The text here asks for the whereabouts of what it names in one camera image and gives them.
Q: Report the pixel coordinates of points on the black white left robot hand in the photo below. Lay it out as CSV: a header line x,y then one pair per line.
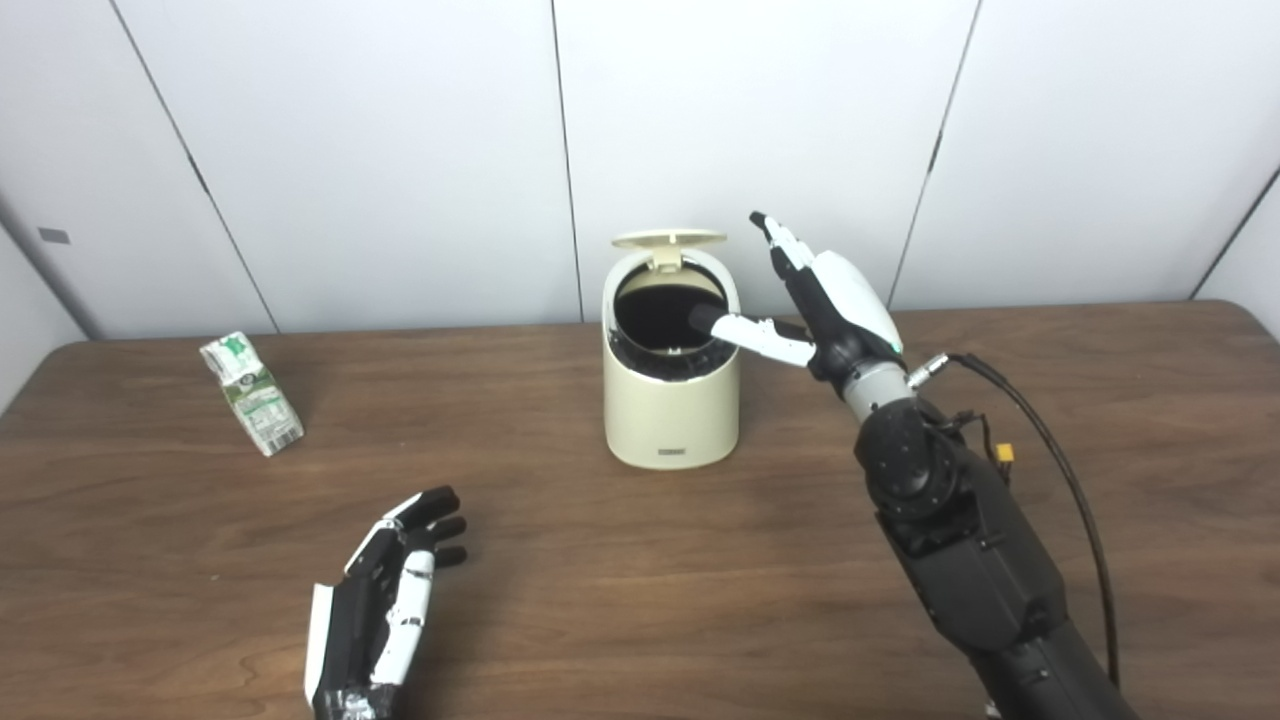
x,y
355,630

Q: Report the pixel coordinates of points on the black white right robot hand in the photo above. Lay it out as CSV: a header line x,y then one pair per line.
x,y
850,300

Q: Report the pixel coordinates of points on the cream round bin lid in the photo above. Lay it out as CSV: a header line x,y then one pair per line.
x,y
668,240

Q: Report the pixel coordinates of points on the cream-colored round bin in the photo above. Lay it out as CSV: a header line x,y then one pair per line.
x,y
670,415

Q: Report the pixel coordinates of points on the green white milk carton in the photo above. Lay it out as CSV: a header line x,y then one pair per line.
x,y
255,400

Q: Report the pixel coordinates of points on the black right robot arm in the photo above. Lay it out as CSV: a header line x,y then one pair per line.
x,y
970,550

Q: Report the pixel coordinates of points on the small grey wall plate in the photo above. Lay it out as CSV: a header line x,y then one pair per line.
x,y
54,236

